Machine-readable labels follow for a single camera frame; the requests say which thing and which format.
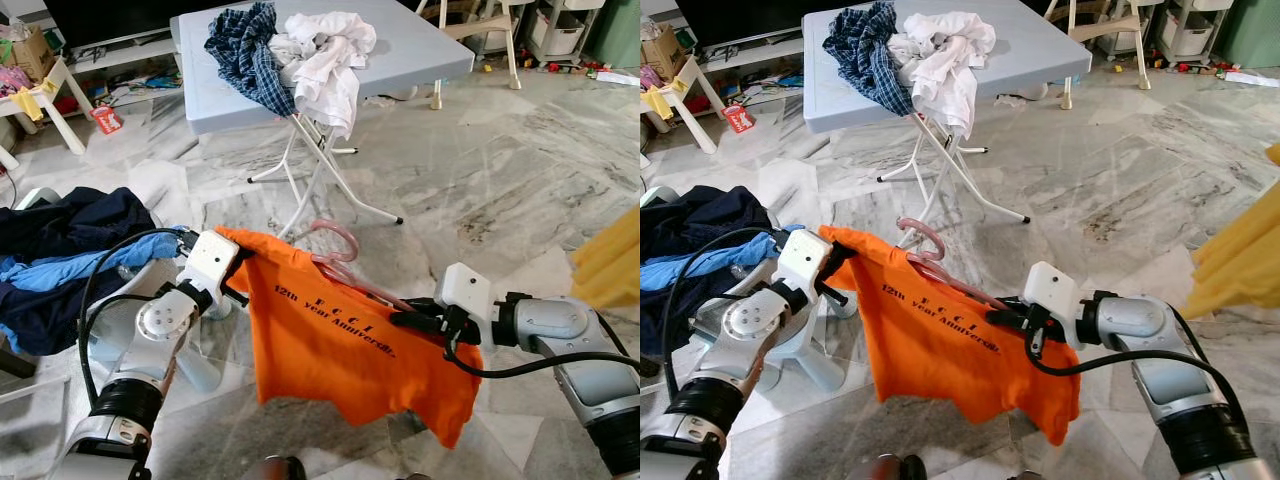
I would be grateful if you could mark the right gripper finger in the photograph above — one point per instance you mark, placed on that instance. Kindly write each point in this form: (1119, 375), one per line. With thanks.
(415, 319)
(1005, 319)

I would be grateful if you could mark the yellow shirt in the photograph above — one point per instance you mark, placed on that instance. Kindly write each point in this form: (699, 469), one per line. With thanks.
(610, 262)
(1240, 262)

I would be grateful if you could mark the white garment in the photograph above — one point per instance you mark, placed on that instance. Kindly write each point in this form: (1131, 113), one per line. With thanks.
(330, 65)
(950, 65)

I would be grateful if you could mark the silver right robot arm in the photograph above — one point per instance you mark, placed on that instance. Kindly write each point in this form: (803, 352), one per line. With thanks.
(575, 345)
(1170, 370)

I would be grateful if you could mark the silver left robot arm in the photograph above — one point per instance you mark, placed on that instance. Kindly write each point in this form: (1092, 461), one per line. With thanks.
(730, 370)
(130, 370)

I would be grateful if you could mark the blue garment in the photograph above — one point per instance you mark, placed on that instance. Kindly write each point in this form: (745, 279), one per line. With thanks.
(80, 265)
(700, 265)

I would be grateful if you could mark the small red box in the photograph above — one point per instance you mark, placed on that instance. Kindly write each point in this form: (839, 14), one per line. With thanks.
(738, 118)
(107, 120)

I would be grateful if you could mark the blue plaid shirt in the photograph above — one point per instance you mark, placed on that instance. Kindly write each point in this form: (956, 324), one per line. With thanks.
(870, 55)
(250, 55)

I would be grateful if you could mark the small white kids table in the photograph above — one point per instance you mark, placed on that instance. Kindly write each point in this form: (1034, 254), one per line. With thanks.
(685, 100)
(45, 100)

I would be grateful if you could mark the white television shelf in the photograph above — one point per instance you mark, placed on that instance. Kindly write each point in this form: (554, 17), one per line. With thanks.
(750, 60)
(120, 65)

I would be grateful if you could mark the small yellow cloth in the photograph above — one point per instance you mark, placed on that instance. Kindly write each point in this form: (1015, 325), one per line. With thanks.
(657, 102)
(30, 102)

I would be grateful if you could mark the blue grey folding table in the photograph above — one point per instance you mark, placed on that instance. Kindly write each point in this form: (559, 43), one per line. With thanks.
(1040, 50)
(420, 50)

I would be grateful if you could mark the pink bag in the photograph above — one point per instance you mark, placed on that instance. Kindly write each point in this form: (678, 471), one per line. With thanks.
(12, 76)
(646, 76)

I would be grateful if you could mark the black television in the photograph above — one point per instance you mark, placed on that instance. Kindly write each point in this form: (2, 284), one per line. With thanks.
(130, 15)
(750, 15)

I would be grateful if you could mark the brown cardboard box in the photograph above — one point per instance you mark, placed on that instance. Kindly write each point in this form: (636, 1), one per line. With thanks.
(30, 50)
(662, 50)

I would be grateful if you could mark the white paper sheet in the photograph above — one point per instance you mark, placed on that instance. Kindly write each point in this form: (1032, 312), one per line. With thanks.
(620, 78)
(1250, 77)

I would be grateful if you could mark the white baby high chair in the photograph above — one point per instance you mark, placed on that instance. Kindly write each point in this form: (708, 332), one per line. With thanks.
(480, 25)
(1100, 25)

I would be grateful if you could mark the grey trolley white drawers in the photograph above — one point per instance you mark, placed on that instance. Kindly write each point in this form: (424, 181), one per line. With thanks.
(1185, 30)
(555, 30)

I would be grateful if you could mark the green plastic bin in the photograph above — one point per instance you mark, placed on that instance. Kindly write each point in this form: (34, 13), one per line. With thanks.
(1250, 30)
(612, 30)

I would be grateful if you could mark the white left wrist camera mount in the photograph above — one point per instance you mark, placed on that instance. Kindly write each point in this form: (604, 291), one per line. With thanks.
(805, 262)
(210, 262)

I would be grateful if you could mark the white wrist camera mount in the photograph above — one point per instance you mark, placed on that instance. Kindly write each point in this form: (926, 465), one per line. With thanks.
(805, 262)
(465, 290)
(210, 262)
(1050, 292)

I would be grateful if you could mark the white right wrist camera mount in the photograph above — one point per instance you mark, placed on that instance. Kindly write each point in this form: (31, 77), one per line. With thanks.
(1050, 292)
(465, 290)

